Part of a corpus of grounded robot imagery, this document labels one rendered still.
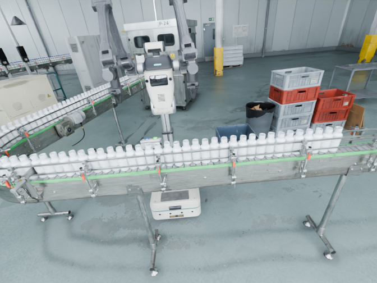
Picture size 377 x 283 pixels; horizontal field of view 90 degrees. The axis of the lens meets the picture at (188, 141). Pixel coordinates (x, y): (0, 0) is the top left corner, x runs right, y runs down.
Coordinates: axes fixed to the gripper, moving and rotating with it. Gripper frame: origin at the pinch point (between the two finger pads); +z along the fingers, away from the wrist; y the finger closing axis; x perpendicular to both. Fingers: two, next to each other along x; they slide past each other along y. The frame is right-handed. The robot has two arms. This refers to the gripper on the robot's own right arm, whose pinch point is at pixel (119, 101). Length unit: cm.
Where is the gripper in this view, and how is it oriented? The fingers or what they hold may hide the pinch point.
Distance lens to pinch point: 127.3
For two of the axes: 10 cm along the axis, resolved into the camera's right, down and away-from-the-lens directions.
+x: 10.0, -0.9, 0.1
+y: 0.5, 4.8, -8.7
